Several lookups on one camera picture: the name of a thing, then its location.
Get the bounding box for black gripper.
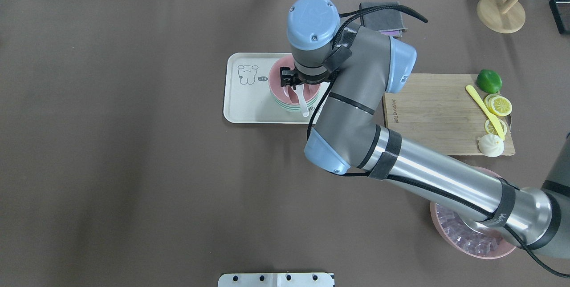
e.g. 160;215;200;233
279;66;332;88

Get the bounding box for white ceramic spoon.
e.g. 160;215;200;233
284;84;309;117

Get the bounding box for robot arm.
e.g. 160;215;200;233
281;0;570;259

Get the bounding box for green bowl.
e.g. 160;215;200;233
273;96;319;113

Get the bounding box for large pink ice bowl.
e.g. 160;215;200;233
430;166;518;259

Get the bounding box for cream serving tray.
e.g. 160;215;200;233
223;53;329;124

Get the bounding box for grey folded cloth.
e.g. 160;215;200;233
360;9;407;38

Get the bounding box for wooden cutting board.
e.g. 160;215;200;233
382;73;516;157

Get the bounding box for yellow plastic knife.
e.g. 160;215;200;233
465;85;506;141

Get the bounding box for green lime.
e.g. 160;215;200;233
476;69;503;93

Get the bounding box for lemon slice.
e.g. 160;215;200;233
487;96;513;117
484;118;508;137

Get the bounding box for white steamed bun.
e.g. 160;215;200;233
477;134;505;158

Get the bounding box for wooden mug tree stand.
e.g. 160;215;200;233
476;0;525;34

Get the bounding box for white camera pillar mount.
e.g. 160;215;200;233
217;272;336;287

